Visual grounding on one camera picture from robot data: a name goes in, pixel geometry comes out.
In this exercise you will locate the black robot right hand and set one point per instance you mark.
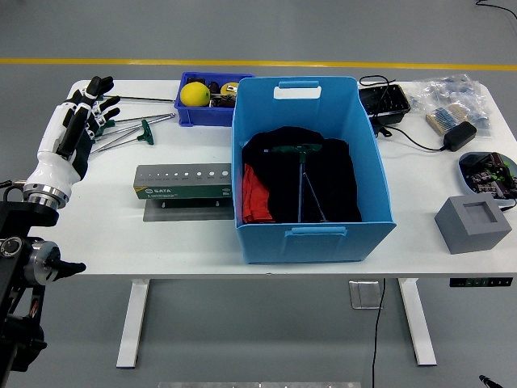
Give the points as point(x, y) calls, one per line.
point(489, 383)

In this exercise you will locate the green grey hex key stand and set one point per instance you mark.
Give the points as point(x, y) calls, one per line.
point(182, 192)

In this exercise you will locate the dark round small part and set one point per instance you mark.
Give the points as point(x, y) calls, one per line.
point(214, 86)

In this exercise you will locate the grey foam block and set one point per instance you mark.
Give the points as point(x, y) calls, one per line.
point(464, 234)

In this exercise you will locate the black table control panel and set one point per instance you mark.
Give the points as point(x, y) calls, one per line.
point(480, 282)

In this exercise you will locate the silver floor socket plate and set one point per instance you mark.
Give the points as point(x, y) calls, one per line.
point(363, 295)

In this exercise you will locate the resistor tape strip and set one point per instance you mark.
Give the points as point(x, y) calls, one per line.
point(442, 119)

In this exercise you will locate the black power adapter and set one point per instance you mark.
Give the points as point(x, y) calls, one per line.
point(460, 135)

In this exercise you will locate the pile of electronic parts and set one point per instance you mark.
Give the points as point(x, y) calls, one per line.
point(488, 174)

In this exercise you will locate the black plastic tray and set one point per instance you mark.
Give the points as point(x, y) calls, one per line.
point(383, 101)

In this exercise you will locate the white table leg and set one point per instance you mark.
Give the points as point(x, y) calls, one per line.
point(418, 323)
point(133, 323)

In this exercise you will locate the small dark blue bin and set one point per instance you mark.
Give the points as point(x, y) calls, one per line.
point(202, 117)

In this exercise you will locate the black cloth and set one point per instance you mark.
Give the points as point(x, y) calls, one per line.
point(339, 182)

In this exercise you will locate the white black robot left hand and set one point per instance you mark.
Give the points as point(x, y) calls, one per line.
point(52, 169)

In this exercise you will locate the yellow tape measure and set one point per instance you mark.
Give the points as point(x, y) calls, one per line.
point(230, 88)

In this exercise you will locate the clear bags of components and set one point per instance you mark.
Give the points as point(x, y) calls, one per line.
point(448, 91)

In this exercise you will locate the large blue plastic box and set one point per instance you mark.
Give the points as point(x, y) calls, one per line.
point(319, 246)

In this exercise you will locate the yellow ball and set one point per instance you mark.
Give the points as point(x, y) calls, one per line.
point(196, 94)

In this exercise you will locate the light blue plate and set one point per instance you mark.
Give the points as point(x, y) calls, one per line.
point(462, 175)

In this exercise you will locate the red cloth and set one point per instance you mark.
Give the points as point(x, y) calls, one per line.
point(254, 196)

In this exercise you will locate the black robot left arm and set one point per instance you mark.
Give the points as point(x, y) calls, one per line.
point(24, 218)

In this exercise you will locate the dark brown small part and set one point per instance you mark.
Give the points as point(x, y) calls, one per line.
point(223, 101)

